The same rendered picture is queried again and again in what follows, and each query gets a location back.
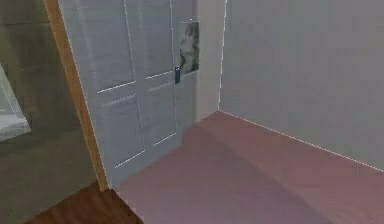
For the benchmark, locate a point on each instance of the grey framed wall picture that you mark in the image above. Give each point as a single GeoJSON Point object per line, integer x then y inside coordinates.
{"type": "Point", "coordinates": [190, 46]}

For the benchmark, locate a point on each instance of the grey panelled room door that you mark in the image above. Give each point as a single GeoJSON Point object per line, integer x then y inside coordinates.
{"type": "Point", "coordinates": [133, 83]}

